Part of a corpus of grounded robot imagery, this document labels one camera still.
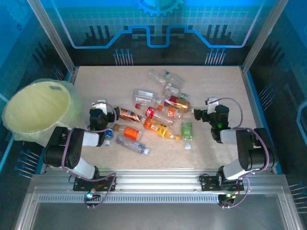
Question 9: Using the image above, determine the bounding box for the blue label bottle white cap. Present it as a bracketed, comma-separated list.
[103, 128, 115, 147]

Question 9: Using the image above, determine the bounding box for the green label bottle white cap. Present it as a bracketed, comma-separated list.
[180, 121, 194, 150]

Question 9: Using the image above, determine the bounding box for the orange label bottle brown cap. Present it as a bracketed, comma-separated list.
[112, 124, 142, 141]

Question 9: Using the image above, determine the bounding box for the red gold label bottle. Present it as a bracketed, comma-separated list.
[164, 94, 191, 111]

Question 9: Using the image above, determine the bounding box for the orange label clear bottle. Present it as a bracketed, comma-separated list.
[157, 105, 184, 119]

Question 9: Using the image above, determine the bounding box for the clear water bottle blue label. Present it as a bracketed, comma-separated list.
[116, 135, 151, 155]

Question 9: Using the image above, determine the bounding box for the clear bottle white label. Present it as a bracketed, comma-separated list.
[132, 89, 163, 106]

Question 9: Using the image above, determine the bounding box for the small-label clear bottle green cap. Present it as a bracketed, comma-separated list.
[165, 82, 189, 99]

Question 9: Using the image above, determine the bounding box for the red label cola bottle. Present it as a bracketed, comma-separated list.
[134, 103, 175, 127]

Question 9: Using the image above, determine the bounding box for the orange juice bottle yellow label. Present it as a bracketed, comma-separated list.
[143, 118, 181, 142]

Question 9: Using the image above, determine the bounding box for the crushed clear plastic bottle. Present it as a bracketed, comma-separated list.
[147, 69, 168, 86]

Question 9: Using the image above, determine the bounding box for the pale yellow plastic bin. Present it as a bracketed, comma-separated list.
[1, 78, 84, 147]

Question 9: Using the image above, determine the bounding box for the translucent yellow bin liner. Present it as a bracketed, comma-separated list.
[1, 78, 84, 147]

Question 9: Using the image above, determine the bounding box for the small circuit board with LEDs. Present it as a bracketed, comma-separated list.
[84, 190, 101, 202]
[217, 193, 237, 207]

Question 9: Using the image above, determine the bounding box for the steel lower shelf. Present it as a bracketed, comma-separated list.
[14, 186, 304, 230]

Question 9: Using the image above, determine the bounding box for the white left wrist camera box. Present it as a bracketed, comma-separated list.
[92, 99, 107, 113]

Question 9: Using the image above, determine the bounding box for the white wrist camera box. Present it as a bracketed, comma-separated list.
[205, 97, 219, 114]
[92, 99, 107, 113]

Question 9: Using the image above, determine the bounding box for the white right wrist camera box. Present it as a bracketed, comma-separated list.
[205, 97, 219, 114]

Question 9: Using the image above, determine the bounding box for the aluminium table side rail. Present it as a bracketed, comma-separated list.
[239, 66, 280, 174]

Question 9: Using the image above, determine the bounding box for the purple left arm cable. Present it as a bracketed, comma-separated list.
[61, 102, 118, 209]

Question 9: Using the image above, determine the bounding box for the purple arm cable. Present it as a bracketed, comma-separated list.
[61, 102, 118, 209]
[215, 97, 270, 209]

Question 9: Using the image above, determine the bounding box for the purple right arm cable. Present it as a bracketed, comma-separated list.
[215, 97, 270, 209]

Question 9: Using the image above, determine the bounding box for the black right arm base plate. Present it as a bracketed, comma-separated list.
[200, 174, 245, 192]

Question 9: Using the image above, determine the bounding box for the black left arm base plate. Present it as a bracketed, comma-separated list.
[73, 175, 118, 192]

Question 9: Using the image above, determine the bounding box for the aluminium mounting rail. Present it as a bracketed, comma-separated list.
[44, 168, 275, 192]

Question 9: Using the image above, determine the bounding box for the grey slotted cable duct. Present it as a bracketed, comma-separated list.
[38, 195, 220, 204]

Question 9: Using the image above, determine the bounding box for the aluminium frame post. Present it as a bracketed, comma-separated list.
[241, 0, 288, 72]
[27, 0, 76, 72]

